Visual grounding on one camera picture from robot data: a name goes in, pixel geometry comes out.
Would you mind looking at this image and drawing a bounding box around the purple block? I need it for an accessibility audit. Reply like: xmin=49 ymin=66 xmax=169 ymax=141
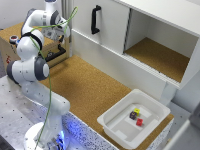
xmin=129 ymin=111 xmax=138 ymax=120

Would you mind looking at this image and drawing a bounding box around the pink block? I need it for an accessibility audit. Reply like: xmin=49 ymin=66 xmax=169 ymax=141
xmin=135 ymin=118 xmax=145 ymax=127

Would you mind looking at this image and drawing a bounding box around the black drawer handle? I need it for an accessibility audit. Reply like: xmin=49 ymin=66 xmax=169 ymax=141
xmin=44 ymin=44 xmax=67 ymax=64

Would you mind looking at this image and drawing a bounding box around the white cabinet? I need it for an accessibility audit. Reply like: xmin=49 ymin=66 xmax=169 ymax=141
xmin=70 ymin=0 xmax=200 ymax=108

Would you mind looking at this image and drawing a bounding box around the green cable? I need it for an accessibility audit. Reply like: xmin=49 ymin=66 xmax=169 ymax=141
xmin=29 ymin=6 xmax=80 ymax=150

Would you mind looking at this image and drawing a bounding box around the white plastic box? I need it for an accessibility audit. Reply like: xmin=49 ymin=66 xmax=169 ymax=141
xmin=96 ymin=88 xmax=172 ymax=150

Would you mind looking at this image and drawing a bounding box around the black door handle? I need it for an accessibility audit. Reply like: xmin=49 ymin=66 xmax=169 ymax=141
xmin=90 ymin=4 xmax=103 ymax=36

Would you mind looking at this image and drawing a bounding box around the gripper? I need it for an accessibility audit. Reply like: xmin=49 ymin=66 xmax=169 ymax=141
xmin=54 ymin=20 xmax=72 ymax=42

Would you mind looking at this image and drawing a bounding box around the white sliding door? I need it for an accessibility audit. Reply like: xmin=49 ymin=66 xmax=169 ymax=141
xmin=72 ymin=0 xmax=131 ymax=56

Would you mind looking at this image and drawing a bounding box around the wooden drawer box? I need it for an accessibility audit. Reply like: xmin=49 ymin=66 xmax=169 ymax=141
xmin=0 ymin=21 xmax=72 ymax=70

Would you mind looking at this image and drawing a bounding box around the yellow block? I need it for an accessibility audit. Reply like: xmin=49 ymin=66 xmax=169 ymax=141
xmin=133 ymin=107 xmax=141 ymax=115

